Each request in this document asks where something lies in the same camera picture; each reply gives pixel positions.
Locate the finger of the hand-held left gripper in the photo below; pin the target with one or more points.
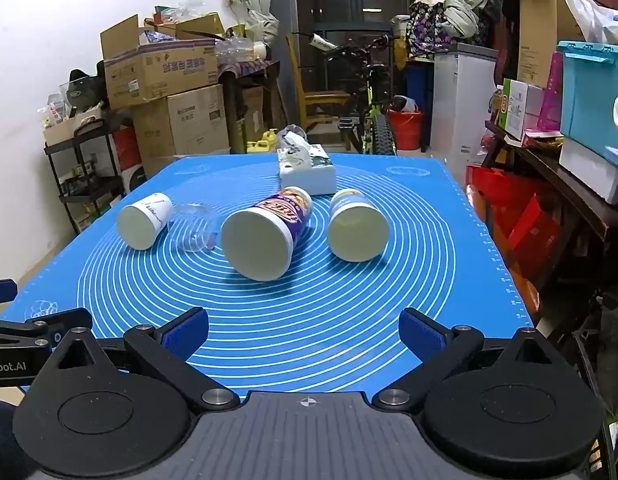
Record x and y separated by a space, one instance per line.
41 321
1 292

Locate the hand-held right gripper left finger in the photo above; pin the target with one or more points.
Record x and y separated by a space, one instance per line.
186 334

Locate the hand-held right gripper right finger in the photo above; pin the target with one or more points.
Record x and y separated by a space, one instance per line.
421 334

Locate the clear plastic cup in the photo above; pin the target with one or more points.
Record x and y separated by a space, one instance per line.
190 240

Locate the purple printed paper cup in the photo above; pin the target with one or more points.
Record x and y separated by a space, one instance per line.
256 246

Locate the white and blue paper cup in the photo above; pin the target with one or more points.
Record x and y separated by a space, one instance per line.
356 232

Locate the small white paper cup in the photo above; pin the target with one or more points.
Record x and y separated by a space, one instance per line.
139 222

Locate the blue silicone mat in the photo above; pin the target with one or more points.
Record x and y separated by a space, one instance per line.
339 300

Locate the black metal shelf rack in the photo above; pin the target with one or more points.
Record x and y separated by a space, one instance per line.
84 200

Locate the red gift bags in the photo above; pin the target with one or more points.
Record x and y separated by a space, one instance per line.
514 210

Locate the white tissue box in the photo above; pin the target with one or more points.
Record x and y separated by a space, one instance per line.
309 177

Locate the yellow plastic jug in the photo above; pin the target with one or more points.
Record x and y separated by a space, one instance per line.
261 144

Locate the red plastic bucket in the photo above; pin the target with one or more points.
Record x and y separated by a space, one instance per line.
405 130

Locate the dark wooden shelf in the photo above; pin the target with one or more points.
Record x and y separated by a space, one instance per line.
579 195

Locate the large plain cardboard box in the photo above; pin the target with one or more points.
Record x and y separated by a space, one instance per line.
189 120

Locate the black bag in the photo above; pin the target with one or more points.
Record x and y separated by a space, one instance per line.
84 91

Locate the black and green bicycle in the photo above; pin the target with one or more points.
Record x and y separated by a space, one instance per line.
374 110

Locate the blue plastic barrel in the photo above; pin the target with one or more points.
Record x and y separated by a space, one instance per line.
419 105

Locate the white chest freezer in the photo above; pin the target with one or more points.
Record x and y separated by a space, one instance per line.
459 105

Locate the white storage box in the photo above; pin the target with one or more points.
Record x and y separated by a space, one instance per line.
589 170

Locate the green and white carton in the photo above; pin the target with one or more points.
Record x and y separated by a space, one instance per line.
519 110

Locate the wooden chair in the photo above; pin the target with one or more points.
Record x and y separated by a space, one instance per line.
319 97

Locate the open printed cardboard box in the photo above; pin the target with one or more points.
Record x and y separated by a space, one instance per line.
159 72

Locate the dark wooden side table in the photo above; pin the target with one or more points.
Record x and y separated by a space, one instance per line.
249 72

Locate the pink flat box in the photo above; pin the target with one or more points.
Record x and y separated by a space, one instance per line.
551 95

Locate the teal plastic storage bin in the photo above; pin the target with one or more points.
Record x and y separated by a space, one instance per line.
589 100

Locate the floral fabric bag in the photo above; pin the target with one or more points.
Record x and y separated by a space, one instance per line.
429 32

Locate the tall brown cardboard box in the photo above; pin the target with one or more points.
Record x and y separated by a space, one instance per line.
541 35

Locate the pale green curtain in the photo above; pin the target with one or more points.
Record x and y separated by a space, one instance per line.
464 10
249 5

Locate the white plastic bag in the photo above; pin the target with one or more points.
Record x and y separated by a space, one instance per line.
596 15

